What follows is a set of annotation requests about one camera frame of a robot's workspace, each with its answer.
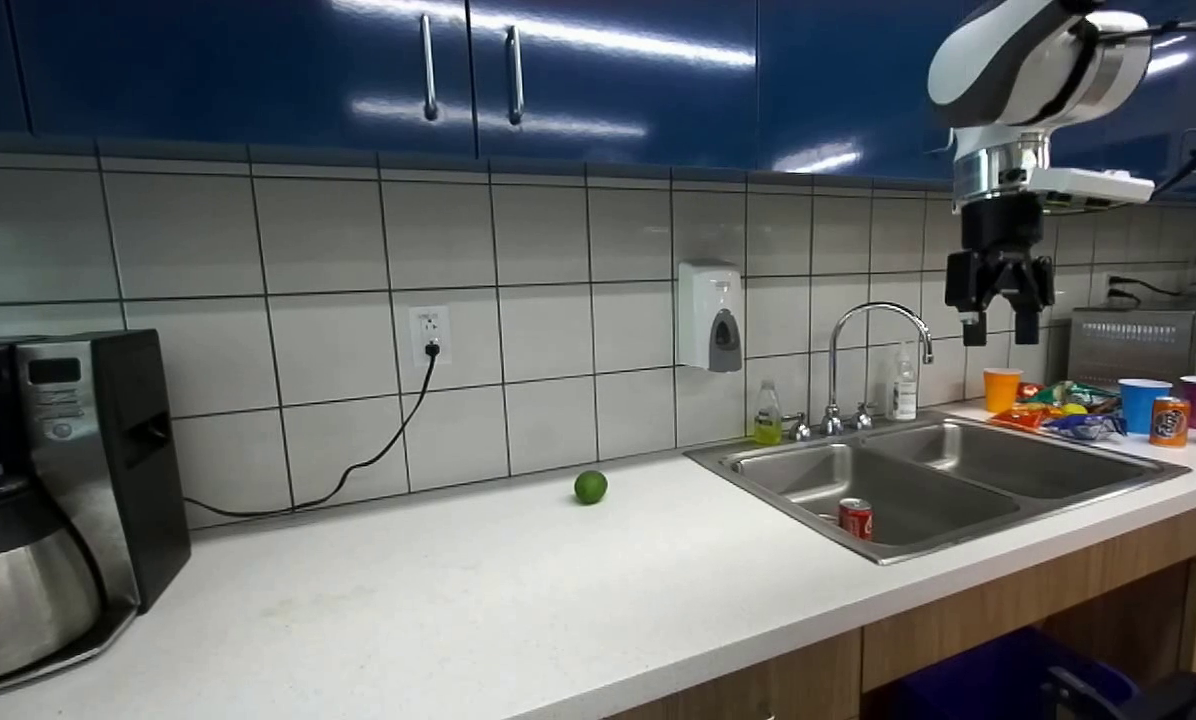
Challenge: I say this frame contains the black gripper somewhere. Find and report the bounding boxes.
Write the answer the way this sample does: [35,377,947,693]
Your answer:
[939,187,1055,350]

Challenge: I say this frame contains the red soda can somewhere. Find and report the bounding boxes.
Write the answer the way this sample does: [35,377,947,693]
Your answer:
[836,491,879,544]

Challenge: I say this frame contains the stainless steel double sink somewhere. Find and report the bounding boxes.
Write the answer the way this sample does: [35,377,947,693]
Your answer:
[685,411,1196,568]

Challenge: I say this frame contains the orange soda can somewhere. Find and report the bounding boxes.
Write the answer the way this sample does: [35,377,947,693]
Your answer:
[1149,393,1196,452]

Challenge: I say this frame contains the orange cup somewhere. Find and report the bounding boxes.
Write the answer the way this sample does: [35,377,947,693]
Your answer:
[980,364,1033,418]

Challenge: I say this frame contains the colourful snack bag pile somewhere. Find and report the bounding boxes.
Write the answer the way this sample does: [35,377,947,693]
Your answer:
[988,377,1126,447]

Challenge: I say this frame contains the white plastic bottle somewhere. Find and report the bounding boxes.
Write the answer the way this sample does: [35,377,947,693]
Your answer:
[889,349,926,426]

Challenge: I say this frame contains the stainless steel box appliance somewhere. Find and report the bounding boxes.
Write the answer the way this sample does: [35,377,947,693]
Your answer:
[1066,305,1196,396]

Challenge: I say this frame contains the chrome gooseneck faucet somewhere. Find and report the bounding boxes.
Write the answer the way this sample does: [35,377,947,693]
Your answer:
[784,295,939,445]

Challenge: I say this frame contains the blue cup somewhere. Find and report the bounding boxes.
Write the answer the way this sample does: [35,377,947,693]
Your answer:
[1116,377,1176,439]

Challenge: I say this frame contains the green dish soap bottle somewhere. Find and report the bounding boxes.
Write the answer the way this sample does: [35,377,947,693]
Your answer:
[746,377,793,452]

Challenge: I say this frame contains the blue bin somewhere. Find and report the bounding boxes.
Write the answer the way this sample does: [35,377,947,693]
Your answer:
[894,624,1143,720]

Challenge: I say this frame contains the black chair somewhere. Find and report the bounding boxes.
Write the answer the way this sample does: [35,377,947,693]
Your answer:
[1042,644,1196,720]

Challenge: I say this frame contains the blue cabinet door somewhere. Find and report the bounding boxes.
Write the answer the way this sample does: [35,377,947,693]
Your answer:
[463,0,766,175]
[3,0,480,169]

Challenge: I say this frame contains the green lime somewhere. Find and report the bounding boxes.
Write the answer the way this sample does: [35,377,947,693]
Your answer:
[569,465,611,506]

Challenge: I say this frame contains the black coffee maker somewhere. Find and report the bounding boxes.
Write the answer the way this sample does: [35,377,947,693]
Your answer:
[0,329,197,709]

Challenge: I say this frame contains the stainless steel coffee carafe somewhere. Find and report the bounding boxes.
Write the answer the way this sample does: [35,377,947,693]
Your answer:
[0,475,110,695]

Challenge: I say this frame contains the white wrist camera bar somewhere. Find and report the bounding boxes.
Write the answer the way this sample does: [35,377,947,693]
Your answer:
[1027,162,1161,211]

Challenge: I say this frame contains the white wall soap dispenser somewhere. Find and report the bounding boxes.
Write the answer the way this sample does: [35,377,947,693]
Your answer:
[673,254,747,377]

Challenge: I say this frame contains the silver cabinet handle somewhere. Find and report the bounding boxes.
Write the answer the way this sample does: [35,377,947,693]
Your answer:
[416,6,445,128]
[502,20,532,132]

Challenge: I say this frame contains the white wall outlet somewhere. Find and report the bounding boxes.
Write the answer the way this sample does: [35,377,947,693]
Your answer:
[405,305,456,364]

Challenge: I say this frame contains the black power cord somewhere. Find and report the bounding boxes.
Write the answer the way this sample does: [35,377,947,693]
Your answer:
[182,341,445,523]

